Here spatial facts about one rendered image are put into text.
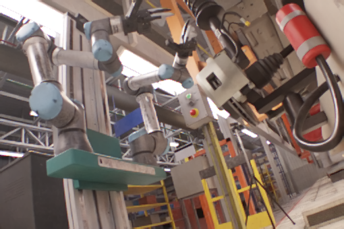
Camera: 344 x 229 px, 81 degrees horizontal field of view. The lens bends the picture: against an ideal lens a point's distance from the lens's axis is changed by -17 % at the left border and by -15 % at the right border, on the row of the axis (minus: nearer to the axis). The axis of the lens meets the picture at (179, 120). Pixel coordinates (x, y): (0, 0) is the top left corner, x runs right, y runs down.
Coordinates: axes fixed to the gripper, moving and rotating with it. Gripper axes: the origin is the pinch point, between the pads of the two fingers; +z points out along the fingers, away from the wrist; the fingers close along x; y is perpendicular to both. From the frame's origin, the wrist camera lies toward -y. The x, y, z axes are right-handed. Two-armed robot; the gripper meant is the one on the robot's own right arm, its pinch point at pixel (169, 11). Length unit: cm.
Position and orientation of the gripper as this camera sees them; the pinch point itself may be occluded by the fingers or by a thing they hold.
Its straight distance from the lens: 104.8
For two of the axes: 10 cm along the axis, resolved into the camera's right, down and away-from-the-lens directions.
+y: 0.0, 6.3, 7.8
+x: 3.1, 7.4, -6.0
